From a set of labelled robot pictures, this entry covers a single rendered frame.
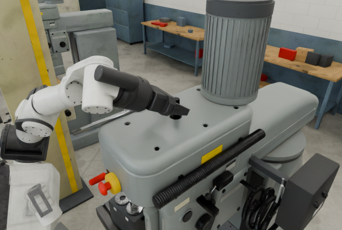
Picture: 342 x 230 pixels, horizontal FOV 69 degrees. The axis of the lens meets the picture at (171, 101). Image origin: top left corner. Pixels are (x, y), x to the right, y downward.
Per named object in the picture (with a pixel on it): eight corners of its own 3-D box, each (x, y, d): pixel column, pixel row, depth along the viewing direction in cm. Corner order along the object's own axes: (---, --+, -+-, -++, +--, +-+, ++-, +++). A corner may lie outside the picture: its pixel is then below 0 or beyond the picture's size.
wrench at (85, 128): (75, 138, 67) (75, 135, 67) (69, 131, 70) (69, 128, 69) (148, 108, 81) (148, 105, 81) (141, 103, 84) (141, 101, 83)
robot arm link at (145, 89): (143, 107, 76) (109, 99, 68) (155, 78, 74) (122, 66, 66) (167, 126, 67) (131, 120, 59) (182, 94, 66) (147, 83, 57)
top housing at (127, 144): (142, 220, 63) (138, 174, 56) (97, 164, 81) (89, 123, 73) (252, 145, 90) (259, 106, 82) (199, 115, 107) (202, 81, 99)
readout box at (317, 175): (298, 242, 80) (317, 197, 70) (273, 223, 87) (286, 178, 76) (325, 208, 92) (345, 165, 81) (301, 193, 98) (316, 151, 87)
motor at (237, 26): (232, 112, 78) (248, 4, 63) (189, 90, 92) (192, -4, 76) (268, 94, 89) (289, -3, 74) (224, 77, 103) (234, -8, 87)
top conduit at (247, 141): (160, 212, 61) (160, 202, 59) (150, 201, 63) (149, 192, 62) (264, 139, 86) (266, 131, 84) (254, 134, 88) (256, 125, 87)
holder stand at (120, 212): (136, 243, 141) (134, 221, 131) (111, 221, 153) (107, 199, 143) (151, 228, 149) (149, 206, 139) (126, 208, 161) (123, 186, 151)
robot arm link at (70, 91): (118, 97, 57) (80, 109, 64) (119, 62, 60) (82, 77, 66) (96, 90, 52) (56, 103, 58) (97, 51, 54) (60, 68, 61)
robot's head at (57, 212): (37, 224, 82) (46, 227, 76) (22, 197, 81) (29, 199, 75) (56, 210, 87) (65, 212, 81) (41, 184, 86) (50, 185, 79)
